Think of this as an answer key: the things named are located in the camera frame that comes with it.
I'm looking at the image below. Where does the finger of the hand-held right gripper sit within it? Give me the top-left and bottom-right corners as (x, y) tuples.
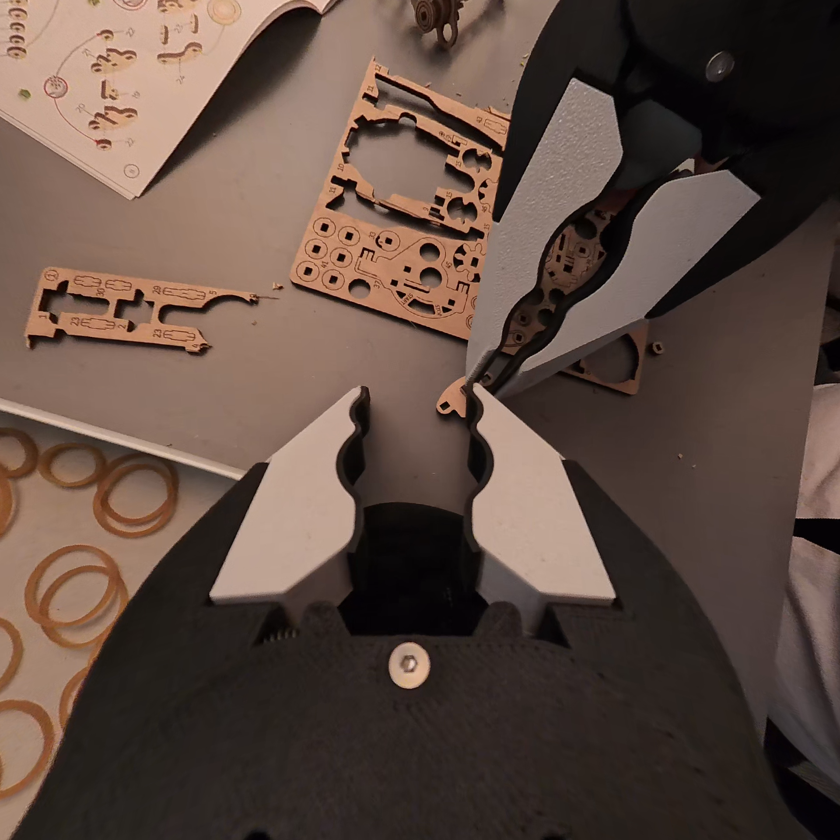
(466, 77), (624, 378)
(486, 169), (763, 400)

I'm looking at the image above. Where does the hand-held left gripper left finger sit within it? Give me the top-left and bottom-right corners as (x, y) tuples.
(210, 386), (371, 618)

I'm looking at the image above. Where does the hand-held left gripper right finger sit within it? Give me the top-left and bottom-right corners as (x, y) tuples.
(466, 382), (618, 634)

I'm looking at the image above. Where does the small curved wooden part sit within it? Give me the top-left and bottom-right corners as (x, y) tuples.
(436, 382), (476, 419)

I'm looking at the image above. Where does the large wooden parts sheet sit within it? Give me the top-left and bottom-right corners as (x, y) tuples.
(290, 56), (641, 398)

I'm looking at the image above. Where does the narrow wooden parts strip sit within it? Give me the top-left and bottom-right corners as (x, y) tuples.
(24, 267), (280, 357)

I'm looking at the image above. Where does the assembled wooden model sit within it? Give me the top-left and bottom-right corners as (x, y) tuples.
(410, 0), (506, 50)

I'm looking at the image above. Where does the white cardboard box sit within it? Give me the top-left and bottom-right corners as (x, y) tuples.
(0, 395), (249, 815)

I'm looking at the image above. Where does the pile of tan rubber bands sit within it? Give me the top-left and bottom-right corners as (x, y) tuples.
(0, 427), (179, 802)

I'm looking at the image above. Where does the open instruction booklet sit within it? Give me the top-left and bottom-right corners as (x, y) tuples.
(0, 0), (343, 201)

